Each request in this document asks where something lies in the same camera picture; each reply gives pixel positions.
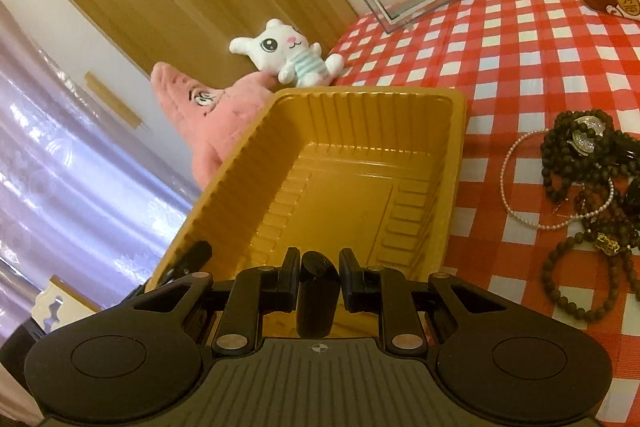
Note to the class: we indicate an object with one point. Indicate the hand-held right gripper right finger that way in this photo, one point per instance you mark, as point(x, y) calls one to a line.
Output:
point(350, 279)

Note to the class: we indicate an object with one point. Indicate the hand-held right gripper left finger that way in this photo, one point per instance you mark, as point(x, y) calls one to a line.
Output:
point(291, 279)

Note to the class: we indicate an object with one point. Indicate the black cylindrical case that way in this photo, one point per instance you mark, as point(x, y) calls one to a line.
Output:
point(317, 292)

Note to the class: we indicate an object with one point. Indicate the yellow plastic tray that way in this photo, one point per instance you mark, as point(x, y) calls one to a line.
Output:
point(350, 187)

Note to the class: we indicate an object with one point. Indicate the pink starfish plush toy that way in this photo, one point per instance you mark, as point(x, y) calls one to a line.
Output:
point(225, 117)

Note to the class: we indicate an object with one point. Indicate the white cat plush toy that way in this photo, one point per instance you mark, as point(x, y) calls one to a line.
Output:
point(280, 49)

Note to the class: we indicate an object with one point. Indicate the white wooden chair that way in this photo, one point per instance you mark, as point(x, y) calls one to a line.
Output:
point(60, 302)

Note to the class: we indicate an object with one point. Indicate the purple patterned curtain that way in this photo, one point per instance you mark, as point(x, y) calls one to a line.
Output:
point(75, 187)

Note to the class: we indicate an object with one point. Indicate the red white checkered tablecloth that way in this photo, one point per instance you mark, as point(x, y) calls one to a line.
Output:
point(500, 57)

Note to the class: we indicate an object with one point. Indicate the silver round pendant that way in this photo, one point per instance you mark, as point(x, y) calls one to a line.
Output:
point(587, 134)

